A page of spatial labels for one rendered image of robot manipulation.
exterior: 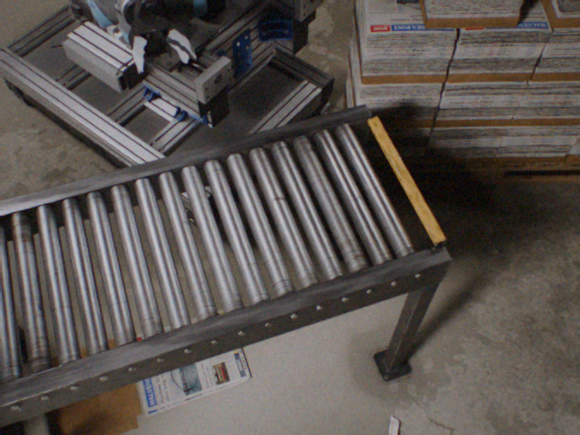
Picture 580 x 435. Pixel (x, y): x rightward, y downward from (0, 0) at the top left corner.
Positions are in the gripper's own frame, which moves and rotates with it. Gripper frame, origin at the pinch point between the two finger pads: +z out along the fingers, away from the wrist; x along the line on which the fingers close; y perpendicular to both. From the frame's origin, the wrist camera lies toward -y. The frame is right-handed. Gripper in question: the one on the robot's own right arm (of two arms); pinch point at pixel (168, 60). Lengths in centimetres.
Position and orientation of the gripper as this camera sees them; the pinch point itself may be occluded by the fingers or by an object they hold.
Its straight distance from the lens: 134.4
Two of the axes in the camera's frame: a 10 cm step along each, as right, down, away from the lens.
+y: -1.2, 5.8, 8.1
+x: -8.9, 2.9, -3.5
